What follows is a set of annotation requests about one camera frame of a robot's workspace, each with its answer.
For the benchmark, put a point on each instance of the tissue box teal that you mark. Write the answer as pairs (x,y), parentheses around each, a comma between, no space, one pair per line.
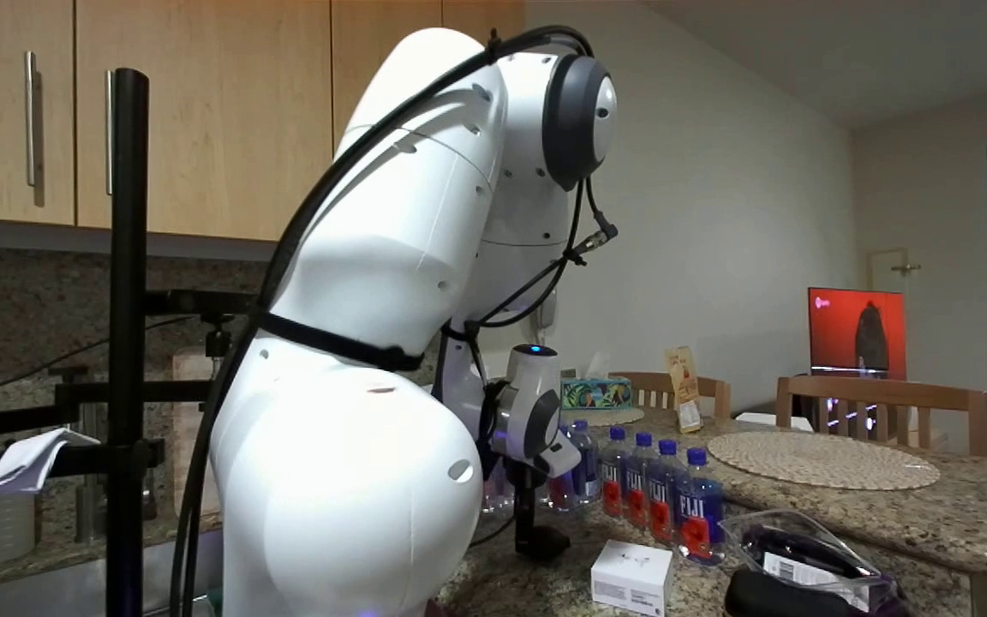
(593,387)

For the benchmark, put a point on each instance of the white folded paper note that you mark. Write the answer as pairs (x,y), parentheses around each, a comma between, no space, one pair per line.
(27,465)

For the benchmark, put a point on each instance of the blue water bottle front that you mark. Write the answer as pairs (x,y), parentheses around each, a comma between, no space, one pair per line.
(701,510)

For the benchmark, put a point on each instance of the white small cardboard box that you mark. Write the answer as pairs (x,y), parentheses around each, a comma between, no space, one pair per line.
(631,576)

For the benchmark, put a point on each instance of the black vertical stand pole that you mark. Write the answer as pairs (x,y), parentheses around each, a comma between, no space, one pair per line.
(129,243)

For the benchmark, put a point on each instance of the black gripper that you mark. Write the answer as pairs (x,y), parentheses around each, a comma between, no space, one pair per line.
(533,538)

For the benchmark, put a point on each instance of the red and black poster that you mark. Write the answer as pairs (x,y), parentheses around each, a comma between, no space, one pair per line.
(854,331)

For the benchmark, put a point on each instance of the round woven placemat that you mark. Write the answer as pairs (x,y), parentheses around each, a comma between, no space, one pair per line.
(825,462)

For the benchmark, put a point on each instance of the wooden chair right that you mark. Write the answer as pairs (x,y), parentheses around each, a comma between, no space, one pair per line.
(891,412)

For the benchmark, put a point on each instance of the clear plastic purse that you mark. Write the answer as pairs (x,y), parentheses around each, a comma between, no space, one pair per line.
(794,566)

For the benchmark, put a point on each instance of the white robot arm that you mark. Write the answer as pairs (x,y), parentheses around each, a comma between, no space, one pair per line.
(349,487)

